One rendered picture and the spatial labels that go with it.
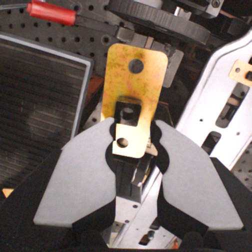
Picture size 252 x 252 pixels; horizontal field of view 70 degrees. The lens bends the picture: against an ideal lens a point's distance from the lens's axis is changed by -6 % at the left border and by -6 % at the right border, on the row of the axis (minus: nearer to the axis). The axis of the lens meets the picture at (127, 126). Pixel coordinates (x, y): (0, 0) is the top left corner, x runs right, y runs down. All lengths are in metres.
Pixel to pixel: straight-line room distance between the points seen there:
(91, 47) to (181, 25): 0.54
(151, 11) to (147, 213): 0.53
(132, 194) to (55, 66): 0.29
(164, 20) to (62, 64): 0.12
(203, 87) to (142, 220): 0.43
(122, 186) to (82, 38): 0.50
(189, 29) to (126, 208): 0.34
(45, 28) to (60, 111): 0.53
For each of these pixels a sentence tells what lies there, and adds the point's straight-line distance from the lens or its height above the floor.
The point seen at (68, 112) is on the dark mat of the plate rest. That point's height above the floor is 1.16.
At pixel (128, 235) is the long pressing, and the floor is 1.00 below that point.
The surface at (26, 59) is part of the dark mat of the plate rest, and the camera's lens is 0.26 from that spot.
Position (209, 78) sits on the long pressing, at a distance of 0.41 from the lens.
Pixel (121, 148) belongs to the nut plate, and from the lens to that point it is 0.15.
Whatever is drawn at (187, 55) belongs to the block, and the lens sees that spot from 0.69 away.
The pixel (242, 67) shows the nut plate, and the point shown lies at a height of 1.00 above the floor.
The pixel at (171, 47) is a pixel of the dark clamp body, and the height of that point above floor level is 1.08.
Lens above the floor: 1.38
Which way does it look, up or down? 63 degrees down
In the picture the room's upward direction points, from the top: 169 degrees counter-clockwise
